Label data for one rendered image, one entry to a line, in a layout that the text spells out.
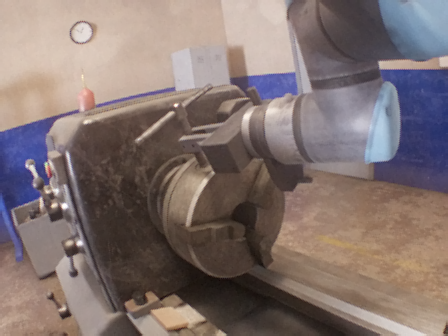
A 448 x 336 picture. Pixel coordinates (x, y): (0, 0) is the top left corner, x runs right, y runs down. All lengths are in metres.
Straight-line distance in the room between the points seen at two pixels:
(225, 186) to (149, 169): 0.21
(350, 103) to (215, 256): 0.39
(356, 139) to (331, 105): 0.04
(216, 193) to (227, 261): 0.14
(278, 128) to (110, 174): 0.40
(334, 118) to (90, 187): 0.50
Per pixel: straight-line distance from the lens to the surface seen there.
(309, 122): 0.35
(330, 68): 0.32
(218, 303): 0.98
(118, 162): 0.67
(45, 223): 2.71
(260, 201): 0.58
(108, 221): 0.69
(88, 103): 1.08
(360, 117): 0.33
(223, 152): 0.41
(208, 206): 0.54
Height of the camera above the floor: 1.36
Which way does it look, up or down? 16 degrees down
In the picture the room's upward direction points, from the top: 8 degrees counter-clockwise
